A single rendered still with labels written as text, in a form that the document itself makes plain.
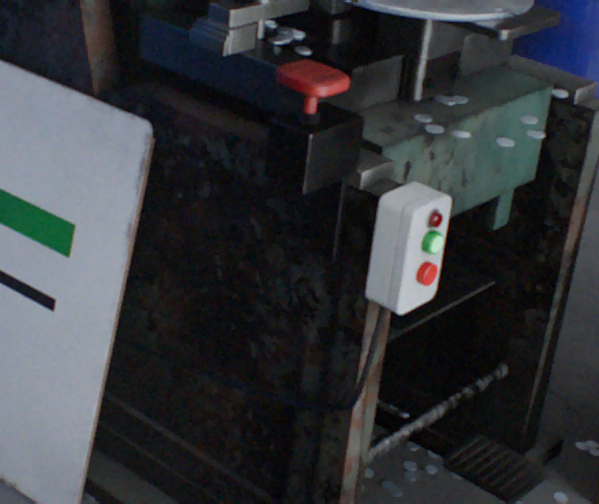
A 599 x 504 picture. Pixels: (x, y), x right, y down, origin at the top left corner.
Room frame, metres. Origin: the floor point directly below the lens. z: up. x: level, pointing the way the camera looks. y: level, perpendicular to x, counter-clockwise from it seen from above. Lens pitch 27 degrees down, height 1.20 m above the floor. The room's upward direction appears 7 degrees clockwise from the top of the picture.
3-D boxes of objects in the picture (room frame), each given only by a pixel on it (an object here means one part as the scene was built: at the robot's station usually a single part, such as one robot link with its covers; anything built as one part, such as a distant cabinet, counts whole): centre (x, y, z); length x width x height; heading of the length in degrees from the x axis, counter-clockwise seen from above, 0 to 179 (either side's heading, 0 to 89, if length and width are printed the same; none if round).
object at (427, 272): (1.30, -0.15, 0.54); 0.03 x 0.01 x 0.03; 142
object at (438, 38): (1.60, -0.16, 0.72); 0.25 x 0.14 x 0.14; 52
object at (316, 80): (1.30, 0.00, 0.72); 0.07 x 0.06 x 0.08; 52
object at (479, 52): (1.70, -0.02, 0.68); 0.45 x 0.30 x 0.06; 142
